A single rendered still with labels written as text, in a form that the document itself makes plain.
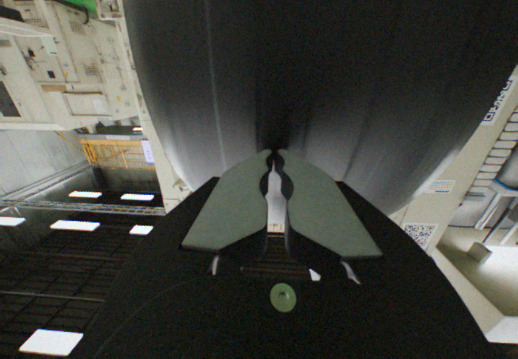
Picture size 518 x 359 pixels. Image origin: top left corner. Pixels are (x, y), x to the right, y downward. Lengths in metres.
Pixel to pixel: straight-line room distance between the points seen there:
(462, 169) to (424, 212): 0.11
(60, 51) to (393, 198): 4.81
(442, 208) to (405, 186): 0.35
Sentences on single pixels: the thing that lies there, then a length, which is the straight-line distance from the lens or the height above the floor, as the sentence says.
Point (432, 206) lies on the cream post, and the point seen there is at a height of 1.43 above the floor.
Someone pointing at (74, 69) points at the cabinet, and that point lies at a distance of 4.69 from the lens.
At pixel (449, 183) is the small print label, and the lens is 0.51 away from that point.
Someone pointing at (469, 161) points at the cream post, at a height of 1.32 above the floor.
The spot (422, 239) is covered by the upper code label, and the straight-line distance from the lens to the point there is 0.58.
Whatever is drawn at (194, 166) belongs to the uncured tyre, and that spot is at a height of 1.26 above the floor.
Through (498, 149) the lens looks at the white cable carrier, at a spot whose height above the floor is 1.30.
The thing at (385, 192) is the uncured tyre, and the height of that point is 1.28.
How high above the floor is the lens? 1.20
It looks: 25 degrees up
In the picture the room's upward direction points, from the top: 179 degrees counter-clockwise
